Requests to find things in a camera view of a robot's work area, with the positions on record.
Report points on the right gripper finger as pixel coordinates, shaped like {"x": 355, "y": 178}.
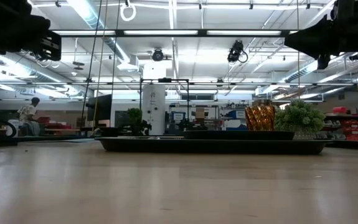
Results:
{"x": 315, "y": 37}

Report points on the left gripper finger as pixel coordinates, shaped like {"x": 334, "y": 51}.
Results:
{"x": 52, "y": 46}

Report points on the golden twisted cup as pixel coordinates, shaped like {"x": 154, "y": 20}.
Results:
{"x": 259, "y": 118}

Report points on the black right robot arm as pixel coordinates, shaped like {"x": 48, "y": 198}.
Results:
{"x": 353, "y": 7}

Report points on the black rectangular tray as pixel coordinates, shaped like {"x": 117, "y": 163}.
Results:
{"x": 213, "y": 146}

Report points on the person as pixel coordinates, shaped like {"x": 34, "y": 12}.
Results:
{"x": 27, "y": 113}

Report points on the black monitor on stand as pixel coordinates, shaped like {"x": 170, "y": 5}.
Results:
{"x": 101, "y": 109}

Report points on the red storage bins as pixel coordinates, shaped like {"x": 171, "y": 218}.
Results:
{"x": 52, "y": 126}

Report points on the green bushy plant in vase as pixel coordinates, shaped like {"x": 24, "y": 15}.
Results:
{"x": 300, "y": 118}

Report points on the black round ceiling fixture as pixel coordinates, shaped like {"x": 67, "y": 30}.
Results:
{"x": 158, "y": 55}

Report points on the potted green plant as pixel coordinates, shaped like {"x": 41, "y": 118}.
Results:
{"x": 134, "y": 116}

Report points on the blue storage bins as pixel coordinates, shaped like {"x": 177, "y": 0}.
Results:
{"x": 236, "y": 124}

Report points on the white cylindrical column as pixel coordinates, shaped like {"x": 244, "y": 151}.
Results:
{"x": 153, "y": 109}

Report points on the cardboard box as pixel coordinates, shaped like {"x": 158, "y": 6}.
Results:
{"x": 200, "y": 113}

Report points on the black mounted camera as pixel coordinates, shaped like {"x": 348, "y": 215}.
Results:
{"x": 236, "y": 51}

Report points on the black aluminium table frame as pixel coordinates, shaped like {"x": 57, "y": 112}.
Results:
{"x": 353, "y": 145}

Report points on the black tube frame stand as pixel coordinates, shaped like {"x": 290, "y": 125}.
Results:
{"x": 166, "y": 80}

